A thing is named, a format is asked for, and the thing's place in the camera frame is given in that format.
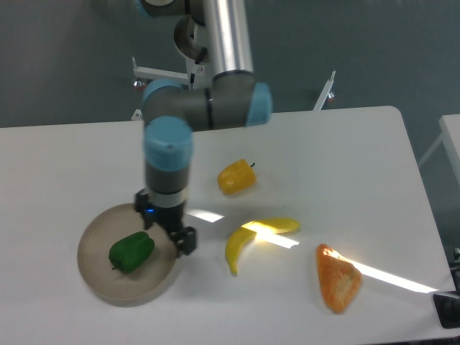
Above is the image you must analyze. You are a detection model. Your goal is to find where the yellow bell pepper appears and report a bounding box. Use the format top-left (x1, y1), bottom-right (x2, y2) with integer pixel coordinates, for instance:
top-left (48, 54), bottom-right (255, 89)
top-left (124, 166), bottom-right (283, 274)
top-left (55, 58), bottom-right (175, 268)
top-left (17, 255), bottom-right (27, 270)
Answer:
top-left (217, 159), bottom-right (257, 195)

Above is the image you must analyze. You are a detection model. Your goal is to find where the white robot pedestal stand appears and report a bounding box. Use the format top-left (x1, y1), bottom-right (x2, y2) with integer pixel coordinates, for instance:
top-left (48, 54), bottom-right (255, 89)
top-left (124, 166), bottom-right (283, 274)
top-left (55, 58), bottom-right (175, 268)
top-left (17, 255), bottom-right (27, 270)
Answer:
top-left (129, 16), bottom-right (337, 121)

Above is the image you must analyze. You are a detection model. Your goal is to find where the green bell pepper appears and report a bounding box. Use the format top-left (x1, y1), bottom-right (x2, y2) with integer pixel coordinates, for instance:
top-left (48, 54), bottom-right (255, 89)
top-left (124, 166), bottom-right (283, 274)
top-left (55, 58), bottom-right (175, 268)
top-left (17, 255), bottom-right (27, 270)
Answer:
top-left (109, 231), bottom-right (155, 273)

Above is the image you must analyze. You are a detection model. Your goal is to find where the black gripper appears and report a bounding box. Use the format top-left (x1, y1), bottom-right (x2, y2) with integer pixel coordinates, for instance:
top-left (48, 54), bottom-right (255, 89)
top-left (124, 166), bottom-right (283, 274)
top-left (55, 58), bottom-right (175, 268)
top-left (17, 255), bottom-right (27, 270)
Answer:
top-left (134, 189), bottom-right (198, 257)

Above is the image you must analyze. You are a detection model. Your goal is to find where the yellow banana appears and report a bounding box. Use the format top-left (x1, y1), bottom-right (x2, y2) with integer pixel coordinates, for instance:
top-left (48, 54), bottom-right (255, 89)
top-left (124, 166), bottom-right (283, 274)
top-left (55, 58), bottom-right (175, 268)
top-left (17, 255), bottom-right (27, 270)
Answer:
top-left (225, 227), bottom-right (257, 277)

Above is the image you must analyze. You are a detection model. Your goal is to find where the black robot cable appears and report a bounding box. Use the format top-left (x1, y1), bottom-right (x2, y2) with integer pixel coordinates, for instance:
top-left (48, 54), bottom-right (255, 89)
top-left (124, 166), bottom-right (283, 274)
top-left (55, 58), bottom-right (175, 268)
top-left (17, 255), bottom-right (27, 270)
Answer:
top-left (189, 46), bottom-right (208, 91)

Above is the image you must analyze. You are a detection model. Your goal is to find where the white side table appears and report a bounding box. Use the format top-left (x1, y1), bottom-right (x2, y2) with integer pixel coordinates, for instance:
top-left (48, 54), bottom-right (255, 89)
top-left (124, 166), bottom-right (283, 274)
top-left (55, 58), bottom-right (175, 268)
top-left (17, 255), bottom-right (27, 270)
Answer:
top-left (417, 114), bottom-right (460, 182)

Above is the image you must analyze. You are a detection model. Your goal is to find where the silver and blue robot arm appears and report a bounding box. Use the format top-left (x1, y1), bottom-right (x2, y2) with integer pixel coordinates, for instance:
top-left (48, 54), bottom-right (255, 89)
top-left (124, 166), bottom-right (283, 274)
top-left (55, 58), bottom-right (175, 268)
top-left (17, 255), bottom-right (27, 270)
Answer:
top-left (134, 1), bottom-right (272, 256)

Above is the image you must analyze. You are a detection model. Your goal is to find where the beige round plate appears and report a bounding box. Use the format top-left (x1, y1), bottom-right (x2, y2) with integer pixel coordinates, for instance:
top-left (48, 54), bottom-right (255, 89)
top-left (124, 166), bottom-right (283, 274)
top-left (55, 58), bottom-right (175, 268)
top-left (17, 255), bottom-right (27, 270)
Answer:
top-left (77, 203), bottom-right (179, 306)

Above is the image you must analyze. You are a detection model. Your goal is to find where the orange triangular pastry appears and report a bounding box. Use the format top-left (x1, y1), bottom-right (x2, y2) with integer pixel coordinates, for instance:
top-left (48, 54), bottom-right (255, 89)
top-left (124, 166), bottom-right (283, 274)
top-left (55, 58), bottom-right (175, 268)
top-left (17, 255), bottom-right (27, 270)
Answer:
top-left (316, 244), bottom-right (362, 314)

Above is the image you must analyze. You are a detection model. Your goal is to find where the black device at table edge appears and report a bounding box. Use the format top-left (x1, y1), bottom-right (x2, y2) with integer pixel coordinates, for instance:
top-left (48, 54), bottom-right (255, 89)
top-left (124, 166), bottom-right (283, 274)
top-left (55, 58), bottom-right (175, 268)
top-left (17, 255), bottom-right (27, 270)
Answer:
top-left (433, 291), bottom-right (459, 329)

